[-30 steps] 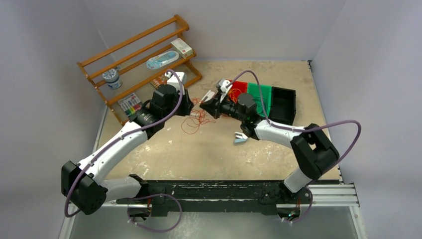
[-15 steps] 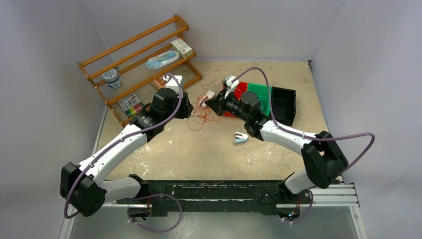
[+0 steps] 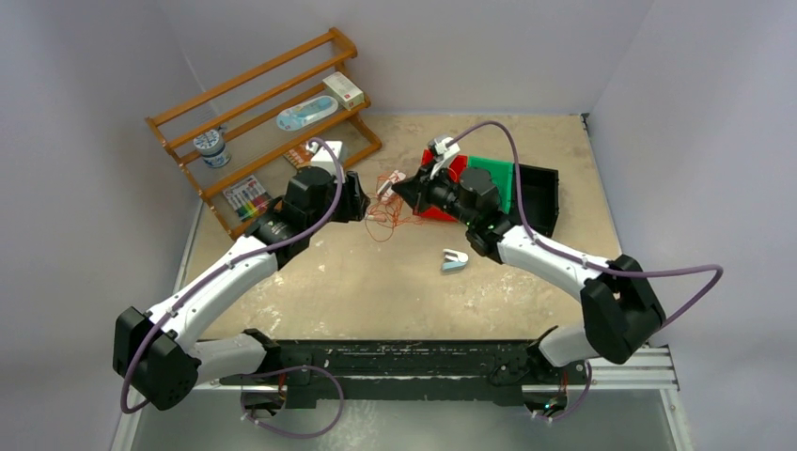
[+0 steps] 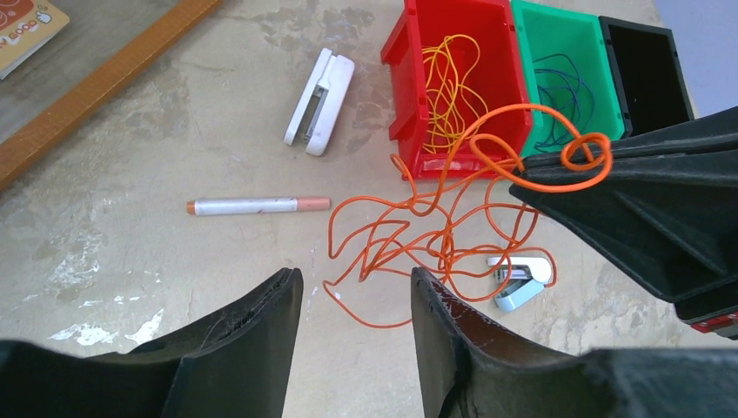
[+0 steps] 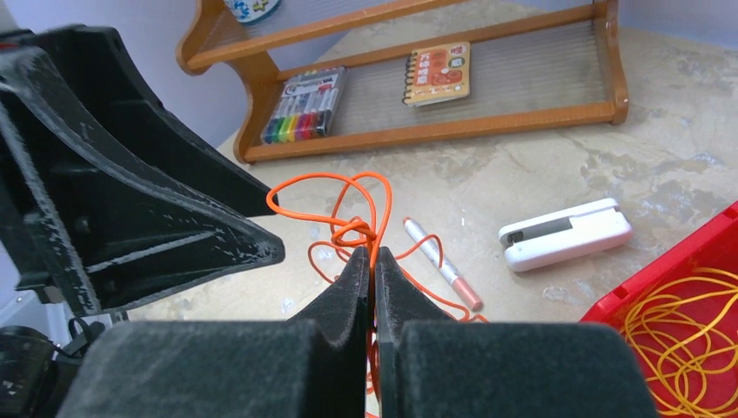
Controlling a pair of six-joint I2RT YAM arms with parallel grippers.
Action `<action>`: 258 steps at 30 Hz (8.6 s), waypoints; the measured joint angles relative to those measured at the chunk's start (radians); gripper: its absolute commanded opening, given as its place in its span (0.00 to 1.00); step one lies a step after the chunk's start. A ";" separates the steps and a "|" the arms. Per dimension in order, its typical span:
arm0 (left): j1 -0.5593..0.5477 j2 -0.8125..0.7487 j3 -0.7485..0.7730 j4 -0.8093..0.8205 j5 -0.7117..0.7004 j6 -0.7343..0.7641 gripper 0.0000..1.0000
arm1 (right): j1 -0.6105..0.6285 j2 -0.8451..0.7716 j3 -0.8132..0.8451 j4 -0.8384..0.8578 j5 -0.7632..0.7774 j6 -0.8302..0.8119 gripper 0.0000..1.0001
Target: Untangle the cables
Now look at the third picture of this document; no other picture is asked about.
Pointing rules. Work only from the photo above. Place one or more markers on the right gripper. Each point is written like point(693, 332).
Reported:
point(416, 192)

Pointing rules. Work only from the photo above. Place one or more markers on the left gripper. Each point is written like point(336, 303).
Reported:
point(354, 201)

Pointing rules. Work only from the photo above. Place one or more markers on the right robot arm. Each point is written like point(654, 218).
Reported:
point(619, 311)

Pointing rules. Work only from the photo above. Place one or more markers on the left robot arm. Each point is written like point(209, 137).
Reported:
point(160, 352)

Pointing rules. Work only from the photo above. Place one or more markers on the white stapler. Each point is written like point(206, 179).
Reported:
point(385, 189)

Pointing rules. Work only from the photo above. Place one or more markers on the red plastic bin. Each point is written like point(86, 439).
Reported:
point(435, 195)

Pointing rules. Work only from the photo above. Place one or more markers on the orange snack packet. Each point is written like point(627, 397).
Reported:
point(300, 156)

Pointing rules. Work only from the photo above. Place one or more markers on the white blue staple remover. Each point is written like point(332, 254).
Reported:
point(453, 261)

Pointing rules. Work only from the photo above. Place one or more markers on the green plastic bin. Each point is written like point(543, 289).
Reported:
point(502, 173)

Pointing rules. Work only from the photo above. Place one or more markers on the blue white oval package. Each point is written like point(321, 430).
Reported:
point(306, 113)

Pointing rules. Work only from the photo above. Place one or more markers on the coloured marker set pack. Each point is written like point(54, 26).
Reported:
point(248, 198)

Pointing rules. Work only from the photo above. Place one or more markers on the white red box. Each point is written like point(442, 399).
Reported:
point(344, 90)

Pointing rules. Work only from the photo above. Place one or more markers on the black plastic bin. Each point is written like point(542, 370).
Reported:
point(540, 190)

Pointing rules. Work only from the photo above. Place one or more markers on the blue white tape roll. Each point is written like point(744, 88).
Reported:
point(212, 147)

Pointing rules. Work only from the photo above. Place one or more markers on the wooden shelf rack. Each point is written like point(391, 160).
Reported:
point(258, 115)

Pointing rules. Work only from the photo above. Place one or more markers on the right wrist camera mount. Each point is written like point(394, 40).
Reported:
point(444, 150)

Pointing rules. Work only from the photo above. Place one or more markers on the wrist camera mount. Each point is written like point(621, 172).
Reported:
point(444, 150)
point(322, 158)

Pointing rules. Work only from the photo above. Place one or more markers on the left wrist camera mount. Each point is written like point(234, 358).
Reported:
point(322, 158)

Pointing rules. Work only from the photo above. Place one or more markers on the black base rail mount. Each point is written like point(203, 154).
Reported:
point(505, 372)

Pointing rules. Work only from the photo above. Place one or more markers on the aluminium frame rail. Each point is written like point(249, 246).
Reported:
point(648, 370)

